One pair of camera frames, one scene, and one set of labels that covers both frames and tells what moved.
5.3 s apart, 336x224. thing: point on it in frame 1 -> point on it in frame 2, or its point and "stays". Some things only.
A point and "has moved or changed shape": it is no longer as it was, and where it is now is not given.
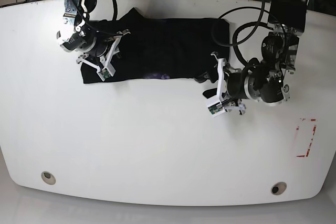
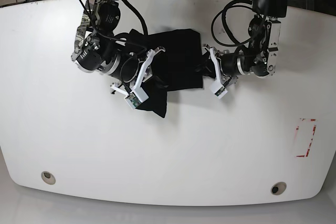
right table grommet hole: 279,188 stays
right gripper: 224,70 -> 224,68
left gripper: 95,61 -> 137,93
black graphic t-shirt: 165,48 has moved or changed shape
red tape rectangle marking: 312,136 stays
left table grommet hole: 48,178 stays
